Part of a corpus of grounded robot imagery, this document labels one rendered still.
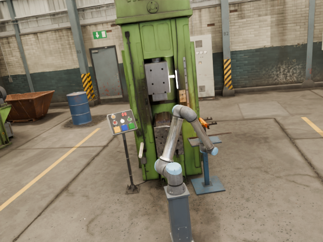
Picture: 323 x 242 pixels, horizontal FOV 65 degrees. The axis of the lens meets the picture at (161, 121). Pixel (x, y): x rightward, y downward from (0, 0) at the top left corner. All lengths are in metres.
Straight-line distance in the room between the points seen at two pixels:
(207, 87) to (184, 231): 6.49
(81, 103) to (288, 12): 6.95
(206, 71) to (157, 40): 5.27
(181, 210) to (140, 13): 2.40
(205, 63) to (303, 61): 3.20
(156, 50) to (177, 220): 2.13
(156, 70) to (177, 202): 1.71
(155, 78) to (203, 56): 5.30
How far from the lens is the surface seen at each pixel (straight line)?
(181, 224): 2.74
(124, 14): 3.52
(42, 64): 11.29
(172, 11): 3.50
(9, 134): 8.03
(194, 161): 3.95
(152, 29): 3.52
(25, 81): 11.91
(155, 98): 3.44
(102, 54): 10.05
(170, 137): 2.56
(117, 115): 3.40
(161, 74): 3.39
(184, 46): 3.53
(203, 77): 8.66
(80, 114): 7.78
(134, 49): 3.52
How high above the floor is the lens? 2.01
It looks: 17 degrees down
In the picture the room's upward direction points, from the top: 7 degrees counter-clockwise
